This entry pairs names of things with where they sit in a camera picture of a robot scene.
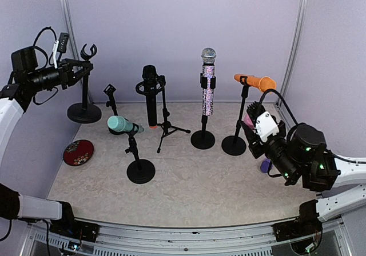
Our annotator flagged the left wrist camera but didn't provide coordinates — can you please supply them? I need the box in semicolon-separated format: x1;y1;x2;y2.
51;33;69;69

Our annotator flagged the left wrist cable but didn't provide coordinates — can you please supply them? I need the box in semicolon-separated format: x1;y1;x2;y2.
33;26;58;65

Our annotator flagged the orange mic round stand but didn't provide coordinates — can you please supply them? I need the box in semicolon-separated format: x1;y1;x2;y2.
221;74;250;156

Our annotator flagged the glitter silver microphone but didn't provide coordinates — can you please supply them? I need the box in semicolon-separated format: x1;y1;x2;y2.
200;47;216;116

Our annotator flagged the aluminium front rail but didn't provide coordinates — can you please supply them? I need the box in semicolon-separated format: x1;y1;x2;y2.
19;213;355;256

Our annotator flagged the teal mic round stand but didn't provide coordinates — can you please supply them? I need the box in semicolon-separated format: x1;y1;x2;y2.
125;123;156;185

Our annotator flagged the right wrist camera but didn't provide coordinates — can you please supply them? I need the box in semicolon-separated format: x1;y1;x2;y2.
254;111;280;143

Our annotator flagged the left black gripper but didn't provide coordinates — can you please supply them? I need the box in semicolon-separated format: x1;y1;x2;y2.
28;58;93;91

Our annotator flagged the wrist cable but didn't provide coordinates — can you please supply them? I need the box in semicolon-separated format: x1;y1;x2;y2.
33;26;58;65
260;89;300;125

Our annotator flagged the black microphone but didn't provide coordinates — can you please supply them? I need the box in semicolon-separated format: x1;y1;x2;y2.
142;65;157;129

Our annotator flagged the red embroidered round cushion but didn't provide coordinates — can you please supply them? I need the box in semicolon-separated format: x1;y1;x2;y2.
63;139;94;166

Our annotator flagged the orange microphone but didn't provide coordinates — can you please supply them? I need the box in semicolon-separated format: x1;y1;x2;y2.
234;74;277;93

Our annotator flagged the teal microphone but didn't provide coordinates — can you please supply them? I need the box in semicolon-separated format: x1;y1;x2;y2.
107;115;145;135

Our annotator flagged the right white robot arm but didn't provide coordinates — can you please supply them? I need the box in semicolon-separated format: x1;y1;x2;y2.
241;102;365;235

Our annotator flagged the purple microphone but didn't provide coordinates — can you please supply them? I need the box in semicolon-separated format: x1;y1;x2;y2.
260;159;273;173

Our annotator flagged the glitter mic round stand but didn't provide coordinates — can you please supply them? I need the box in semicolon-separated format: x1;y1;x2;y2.
190;73;217;150

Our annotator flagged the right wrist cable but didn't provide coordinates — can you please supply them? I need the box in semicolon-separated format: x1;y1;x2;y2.
260;89;300;125

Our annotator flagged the black tripod mic stand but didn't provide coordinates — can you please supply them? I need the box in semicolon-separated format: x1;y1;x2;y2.
135;75;191;154

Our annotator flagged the pink mic round stand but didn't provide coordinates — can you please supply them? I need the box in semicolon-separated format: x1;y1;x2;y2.
67;44;102;124

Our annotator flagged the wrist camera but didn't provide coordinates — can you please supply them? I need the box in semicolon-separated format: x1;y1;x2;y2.
51;33;69;69
254;111;280;143

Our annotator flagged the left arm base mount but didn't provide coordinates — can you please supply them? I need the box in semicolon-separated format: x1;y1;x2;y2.
50;220;100;243

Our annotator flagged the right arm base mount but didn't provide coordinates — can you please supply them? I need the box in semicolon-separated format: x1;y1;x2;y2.
272;219;323;242

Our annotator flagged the purple mic round stand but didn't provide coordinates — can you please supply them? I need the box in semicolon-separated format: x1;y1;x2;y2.
103;84;124;135

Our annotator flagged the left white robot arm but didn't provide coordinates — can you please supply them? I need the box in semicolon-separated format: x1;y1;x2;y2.
1;45;97;236

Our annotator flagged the pink microphone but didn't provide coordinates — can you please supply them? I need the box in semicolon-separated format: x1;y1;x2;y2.
242;114;254;130

